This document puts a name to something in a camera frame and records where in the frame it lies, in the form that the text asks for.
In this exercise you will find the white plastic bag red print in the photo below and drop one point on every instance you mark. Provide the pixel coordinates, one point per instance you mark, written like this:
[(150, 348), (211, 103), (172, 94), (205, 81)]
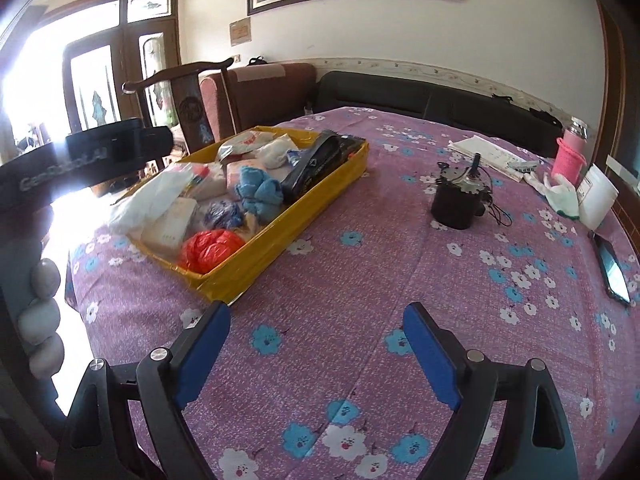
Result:
[(245, 142)]

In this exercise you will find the blue white tissue pack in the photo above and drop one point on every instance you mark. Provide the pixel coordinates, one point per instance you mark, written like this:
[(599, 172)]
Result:
[(225, 215)]

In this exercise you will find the person's left hand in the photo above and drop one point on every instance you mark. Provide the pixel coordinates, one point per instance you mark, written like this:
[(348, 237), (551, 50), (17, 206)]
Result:
[(45, 280)]

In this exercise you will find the white plastic jar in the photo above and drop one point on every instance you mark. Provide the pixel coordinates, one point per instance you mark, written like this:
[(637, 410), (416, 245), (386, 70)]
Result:
[(597, 195)]

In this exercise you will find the plastic bag with colourful contents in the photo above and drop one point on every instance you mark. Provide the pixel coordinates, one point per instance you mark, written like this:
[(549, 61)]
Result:
[(150, 195)]

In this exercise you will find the purple floral tablecloth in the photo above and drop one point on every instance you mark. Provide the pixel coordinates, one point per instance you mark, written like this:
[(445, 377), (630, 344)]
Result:
[(375, 260)]

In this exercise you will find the yellow tray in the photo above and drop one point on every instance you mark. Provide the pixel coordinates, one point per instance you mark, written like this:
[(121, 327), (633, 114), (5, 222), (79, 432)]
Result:
[(300, 220)]

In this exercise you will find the brown armchair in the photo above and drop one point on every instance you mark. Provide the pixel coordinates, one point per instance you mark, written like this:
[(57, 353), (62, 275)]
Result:
[(270, 95)]

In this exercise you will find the white glove with green cuff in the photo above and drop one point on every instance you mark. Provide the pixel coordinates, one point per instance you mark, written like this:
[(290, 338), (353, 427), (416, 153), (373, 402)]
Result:
[(562, 200)]

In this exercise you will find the pink tissue pack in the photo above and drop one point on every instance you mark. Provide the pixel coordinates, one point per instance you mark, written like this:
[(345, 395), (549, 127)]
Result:
[(235, 175)]

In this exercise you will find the pink thermos with knitted sleeve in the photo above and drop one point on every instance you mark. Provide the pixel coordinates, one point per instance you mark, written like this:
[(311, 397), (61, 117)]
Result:
[(567, 160)]

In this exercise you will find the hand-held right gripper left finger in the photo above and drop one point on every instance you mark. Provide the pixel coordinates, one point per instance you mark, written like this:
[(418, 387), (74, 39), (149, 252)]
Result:
[(205, 355)]

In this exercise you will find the black foil packet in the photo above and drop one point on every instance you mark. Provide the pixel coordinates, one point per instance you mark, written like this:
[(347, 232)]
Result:
[(320, 160)]

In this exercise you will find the wooden framed window partition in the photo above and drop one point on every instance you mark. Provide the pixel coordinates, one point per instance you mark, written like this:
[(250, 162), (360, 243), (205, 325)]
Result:
[(612, 85)]

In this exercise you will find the small white pack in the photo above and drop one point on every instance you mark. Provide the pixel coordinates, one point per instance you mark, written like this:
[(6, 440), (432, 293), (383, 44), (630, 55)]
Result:
[(170, 225)]

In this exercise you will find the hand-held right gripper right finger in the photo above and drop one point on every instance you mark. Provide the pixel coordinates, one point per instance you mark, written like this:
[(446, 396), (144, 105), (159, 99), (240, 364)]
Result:
[(430, 355)]

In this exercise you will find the black smartphone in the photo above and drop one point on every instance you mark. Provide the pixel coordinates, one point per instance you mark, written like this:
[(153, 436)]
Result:
[(612, 270)]

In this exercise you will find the flat white box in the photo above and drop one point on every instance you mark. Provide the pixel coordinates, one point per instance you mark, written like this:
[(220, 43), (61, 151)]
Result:
[(615, 160)]

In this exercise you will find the black suitcase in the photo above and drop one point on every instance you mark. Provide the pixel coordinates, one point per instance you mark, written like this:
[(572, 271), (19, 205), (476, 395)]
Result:
[(425, 100)]

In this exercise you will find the dark wooden chair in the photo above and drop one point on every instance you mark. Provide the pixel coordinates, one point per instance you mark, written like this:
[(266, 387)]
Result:
[(190, 105)]

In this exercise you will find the stack of papers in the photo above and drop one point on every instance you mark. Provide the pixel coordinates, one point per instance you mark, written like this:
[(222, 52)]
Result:
[(480, 152)]

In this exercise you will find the blue towel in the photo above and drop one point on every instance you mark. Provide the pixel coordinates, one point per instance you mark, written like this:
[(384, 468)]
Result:
[(260, 190)]

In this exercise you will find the wooden glass door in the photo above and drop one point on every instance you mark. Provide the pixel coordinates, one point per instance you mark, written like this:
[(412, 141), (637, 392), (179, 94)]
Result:
[(120, 60)]

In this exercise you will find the small wall plaque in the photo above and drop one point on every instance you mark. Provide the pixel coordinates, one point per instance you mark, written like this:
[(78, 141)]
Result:
[(240, 31)]

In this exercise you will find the blister pack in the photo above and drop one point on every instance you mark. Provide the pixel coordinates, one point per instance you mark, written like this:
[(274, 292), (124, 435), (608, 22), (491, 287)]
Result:
[(525, 165)]

